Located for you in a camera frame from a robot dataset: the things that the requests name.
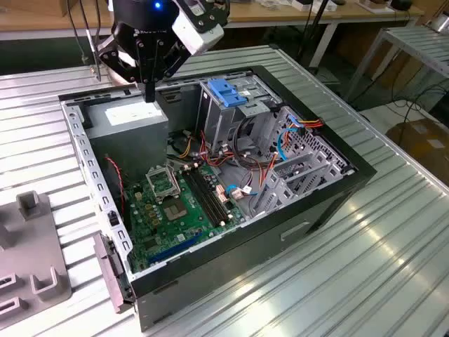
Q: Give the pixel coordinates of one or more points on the brown cardboard box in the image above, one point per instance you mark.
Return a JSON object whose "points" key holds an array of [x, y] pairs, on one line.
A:
{"points": [[421, 140]]}

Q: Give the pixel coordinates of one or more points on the silver metal drive cage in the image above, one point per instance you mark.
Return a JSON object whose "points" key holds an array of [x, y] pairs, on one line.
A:
{"points": [[217, 123]]}

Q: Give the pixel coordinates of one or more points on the silver metal disk bay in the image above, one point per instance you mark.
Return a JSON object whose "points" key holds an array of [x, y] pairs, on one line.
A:
{"points": [[280, 192]]}

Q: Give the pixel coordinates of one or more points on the case front bezel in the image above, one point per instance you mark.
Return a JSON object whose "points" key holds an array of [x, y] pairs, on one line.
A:
{"points": [[112, 274]]}

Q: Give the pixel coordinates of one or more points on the green motherboard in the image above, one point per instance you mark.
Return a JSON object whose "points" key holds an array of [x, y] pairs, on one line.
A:
{"points": [[179, 230]]}

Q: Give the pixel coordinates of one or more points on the blue expansion slot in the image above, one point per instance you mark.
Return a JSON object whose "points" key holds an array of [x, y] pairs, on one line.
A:
{"points": [[175, 248]]}

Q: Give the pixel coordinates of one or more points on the small black device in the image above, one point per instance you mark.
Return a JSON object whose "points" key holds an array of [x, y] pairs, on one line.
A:
{"points": [[400, 4]]}

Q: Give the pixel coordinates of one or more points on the grey power supply unit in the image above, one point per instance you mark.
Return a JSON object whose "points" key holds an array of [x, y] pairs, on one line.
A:
{"points": [[133, 151]]}

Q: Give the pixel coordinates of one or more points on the wooden desk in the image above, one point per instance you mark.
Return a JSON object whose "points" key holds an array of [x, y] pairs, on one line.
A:
{"points": [[266, 14]]}

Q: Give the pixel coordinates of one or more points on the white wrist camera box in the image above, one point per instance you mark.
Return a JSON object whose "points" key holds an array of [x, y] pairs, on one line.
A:
{"points": [[196, 38]]}

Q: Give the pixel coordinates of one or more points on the black RAM slot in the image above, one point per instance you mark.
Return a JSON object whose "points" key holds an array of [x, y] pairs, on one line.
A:
{"points": [[211, 196], [206, 197], [200, 199], [216, 194]]}

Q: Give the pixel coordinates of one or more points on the metal slat side table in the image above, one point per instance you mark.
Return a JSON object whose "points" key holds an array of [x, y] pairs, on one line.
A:
{"points": [[414, 42]]}

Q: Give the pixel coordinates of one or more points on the grey parts rack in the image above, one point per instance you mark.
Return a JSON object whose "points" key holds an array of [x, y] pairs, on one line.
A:
{"points": [[35, 245]]}

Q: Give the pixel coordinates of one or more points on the blue plastic drive latch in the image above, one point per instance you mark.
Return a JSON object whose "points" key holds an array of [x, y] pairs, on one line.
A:
{"points": [[224, 94]]}

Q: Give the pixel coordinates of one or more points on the small white box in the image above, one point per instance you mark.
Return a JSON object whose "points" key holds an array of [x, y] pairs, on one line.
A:
{"points": [[303, 5]]}

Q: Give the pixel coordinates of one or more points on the CPU socket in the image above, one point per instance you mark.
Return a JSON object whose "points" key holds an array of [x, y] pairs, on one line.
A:
{"points": [[174, 211]]}

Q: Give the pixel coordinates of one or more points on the silver metal cylinder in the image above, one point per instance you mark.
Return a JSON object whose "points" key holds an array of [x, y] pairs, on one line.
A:
{"points": [[440, 22]]}

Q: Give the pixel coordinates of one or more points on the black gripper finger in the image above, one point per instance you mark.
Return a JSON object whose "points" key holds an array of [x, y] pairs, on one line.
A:
{"points": [[114, 61], [175, 58]]}

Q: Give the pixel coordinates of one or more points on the black open PC case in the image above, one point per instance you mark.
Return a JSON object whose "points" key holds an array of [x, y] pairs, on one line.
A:
{"points": [[228, 270]]}

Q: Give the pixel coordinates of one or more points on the beige motherboard connector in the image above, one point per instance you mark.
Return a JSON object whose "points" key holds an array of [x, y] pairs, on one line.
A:
{"points": [[222, 194]]}

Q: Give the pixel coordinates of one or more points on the black case fan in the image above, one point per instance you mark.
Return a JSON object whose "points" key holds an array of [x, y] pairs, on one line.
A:
{"points": [[112, 189]]}

